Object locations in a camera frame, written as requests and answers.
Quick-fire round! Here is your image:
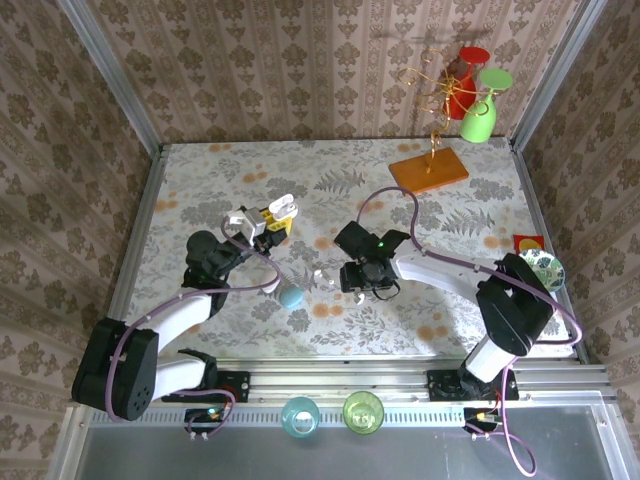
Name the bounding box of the small black controller board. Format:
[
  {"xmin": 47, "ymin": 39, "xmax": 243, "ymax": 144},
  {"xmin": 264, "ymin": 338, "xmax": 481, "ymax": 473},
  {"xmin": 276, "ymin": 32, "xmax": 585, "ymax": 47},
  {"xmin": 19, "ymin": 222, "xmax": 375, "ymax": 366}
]
[
  {"xmin": 183, "ymin": 407, "xmax": 234, "ymax": 434},
  {"xmin": 462, "ymin": 405, "xmax": 504, "ymax": 434}
]

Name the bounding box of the grey metal shelf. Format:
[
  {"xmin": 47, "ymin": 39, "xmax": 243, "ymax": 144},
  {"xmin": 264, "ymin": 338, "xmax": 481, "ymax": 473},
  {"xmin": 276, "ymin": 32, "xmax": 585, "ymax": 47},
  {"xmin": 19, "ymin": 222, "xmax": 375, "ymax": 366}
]
[{"xmin": 47, "ymin": 404, "xmax": 640, "ymax": 480}]

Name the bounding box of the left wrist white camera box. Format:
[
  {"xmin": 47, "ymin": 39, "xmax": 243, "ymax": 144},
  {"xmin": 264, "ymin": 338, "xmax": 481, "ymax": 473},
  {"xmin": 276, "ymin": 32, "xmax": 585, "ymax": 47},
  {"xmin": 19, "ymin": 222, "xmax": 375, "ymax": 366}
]
[{"xmin": 225, "ymin": 206, "xmax": 269, "ymax": 240}]

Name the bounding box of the red packet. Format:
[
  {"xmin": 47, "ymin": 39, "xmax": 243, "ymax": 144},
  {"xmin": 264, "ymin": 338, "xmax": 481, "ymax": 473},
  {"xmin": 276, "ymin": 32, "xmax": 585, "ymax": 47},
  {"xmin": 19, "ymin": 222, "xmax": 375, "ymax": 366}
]
[{"xmin": 513, "ymin": 233, "xmax": 546, "ymax": 254}]

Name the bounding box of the leaf pattern bowl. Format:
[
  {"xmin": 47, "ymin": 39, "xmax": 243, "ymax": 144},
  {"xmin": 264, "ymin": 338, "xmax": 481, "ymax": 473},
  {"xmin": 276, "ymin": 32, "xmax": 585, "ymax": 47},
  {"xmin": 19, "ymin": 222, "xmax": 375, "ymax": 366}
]
[{"xmin": 518, "ymin": 248, "xmax": 568, "ymax": 292}]

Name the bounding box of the aluminium side rail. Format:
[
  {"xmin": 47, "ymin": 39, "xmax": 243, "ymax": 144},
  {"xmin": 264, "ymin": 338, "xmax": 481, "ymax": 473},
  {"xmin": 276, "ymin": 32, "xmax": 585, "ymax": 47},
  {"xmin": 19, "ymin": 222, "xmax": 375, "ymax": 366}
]
[
  {"xmin": 74, "ymin": 143, "xmax": 169, "ymax": 374},
  {"xmin": 509, "ymin": 138, "xmax": 594, "ymax": 364}
]

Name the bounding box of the green translucent cup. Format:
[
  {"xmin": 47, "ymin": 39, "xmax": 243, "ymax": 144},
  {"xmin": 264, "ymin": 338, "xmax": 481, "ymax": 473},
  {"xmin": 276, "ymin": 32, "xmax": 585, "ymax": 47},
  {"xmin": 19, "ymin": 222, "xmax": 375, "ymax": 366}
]
[{"xmin": 342, "ymin": 390, "xmax": 386, "ymax": 436}]

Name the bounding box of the gold wire glass rack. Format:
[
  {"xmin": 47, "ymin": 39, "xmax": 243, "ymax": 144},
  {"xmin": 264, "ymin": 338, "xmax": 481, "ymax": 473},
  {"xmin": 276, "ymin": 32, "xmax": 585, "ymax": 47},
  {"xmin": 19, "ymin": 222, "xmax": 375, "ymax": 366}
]
[{"xmin": 398, "ymin": 47, "xmax": 481, "ymax": 176}]

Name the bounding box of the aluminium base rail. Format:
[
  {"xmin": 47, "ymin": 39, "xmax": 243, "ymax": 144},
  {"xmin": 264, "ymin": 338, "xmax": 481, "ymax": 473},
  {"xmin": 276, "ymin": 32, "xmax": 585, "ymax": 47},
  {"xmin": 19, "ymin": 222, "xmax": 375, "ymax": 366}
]
[{"xmin": 69, "ymin": 357, "xmax": 614, "ymax": 406}]

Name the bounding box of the red plastic wine glass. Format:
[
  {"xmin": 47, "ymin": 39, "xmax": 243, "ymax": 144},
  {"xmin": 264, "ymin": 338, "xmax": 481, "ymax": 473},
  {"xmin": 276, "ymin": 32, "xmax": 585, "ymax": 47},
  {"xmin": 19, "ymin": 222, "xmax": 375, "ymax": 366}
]
[{"xmin": 442, "ymin": 45, "xmax": 492, "ymax": 121}]

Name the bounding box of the floral patterned table cover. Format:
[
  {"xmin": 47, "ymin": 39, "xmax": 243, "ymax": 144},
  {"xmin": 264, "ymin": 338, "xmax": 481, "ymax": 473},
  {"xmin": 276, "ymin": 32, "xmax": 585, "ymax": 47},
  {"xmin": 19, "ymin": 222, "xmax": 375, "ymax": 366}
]
[{"xmin": 122, "ymin": 138, "xmax": 576, "ymax": 359}]

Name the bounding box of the aluminium frame post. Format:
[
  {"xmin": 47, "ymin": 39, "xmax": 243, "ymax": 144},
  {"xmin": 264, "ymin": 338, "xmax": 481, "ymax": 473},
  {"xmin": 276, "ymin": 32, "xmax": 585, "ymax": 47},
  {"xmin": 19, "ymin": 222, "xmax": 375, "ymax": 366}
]
[
  {"xmin": 508, "ymin": 0, "xmax": 610, "ymax": 149},
  {"xmin": 55, "ymin": 0, "xmax": 166, "ymax": 151}
]

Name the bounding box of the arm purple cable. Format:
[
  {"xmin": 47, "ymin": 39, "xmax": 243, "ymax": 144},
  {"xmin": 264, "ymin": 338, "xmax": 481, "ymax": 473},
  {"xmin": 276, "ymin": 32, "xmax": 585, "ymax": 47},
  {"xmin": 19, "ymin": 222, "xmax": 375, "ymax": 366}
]
[
  {"xmin": 355, "ymin": 186, "xmax": 585, "ymax": 479},
  {"xmin": 105, "ymin": 219, "xmax": 284, "ymax": 441}
]

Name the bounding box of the thin black cable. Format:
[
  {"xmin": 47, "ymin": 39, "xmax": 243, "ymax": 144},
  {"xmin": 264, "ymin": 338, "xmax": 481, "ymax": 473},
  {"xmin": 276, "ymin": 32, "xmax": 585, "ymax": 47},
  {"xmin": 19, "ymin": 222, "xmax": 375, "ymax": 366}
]
[{"xmin": 369, "ymin": 279, "xmax": 402, "ymax": 302}]

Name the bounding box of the blue earbud case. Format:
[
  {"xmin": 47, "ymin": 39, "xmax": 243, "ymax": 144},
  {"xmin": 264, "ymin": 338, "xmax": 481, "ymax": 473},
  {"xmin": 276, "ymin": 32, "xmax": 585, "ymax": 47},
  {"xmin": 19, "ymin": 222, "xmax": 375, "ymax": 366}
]
[{"xmin": 278, "ymin": 285, "xmax": 304, "ymax": 309}]

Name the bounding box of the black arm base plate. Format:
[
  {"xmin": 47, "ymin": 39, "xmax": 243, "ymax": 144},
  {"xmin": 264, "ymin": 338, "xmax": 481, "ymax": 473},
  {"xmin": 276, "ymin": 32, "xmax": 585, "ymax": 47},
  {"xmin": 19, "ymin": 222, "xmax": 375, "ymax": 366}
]
[
  {"xmin": 427, "ymin": 368, "xmax": 520, "ymax": 402},
  {"xmin": 160, "ymin": 370, "xmax": 251, "ymax": 404}
]

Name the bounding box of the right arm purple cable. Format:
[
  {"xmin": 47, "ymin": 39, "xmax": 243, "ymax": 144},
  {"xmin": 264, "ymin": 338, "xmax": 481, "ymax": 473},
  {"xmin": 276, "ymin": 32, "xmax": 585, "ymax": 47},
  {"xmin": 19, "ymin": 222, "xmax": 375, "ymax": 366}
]
[{"xmin": 355, "ymin": 186, "xmax": 585, "ymax": 479}]

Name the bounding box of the blue translucent cup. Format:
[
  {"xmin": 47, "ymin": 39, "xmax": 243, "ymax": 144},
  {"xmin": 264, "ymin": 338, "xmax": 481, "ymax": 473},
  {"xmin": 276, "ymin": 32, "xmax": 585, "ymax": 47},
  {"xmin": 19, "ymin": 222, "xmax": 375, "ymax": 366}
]
[{"xmin": 279, "ymin": 395, "xmax": 321, "ymax": 440}]

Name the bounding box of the orange wooden stand base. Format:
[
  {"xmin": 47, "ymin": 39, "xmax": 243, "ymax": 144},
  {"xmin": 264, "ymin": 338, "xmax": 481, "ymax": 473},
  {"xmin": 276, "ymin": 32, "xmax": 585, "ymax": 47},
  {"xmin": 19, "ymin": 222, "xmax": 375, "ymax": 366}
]
[{"xmin": 388, "ymin": 148, "xmax": 471, "ymax": 196}]

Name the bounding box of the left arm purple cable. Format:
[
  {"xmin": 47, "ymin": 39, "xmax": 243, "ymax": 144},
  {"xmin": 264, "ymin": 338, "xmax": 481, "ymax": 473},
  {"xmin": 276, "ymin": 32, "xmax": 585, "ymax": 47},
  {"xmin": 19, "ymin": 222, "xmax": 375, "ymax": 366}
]
[{"xmin": 105, "ymin": 219, "xmax": 284, "ymax": 441}]

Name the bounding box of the green plastic wine glass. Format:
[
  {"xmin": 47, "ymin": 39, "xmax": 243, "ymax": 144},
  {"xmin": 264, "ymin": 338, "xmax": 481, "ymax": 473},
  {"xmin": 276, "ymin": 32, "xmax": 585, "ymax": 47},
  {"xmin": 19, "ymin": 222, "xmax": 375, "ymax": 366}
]
[{"xmin": 458, "ymin": 67, "xmax": 515, "ymax": 145}]

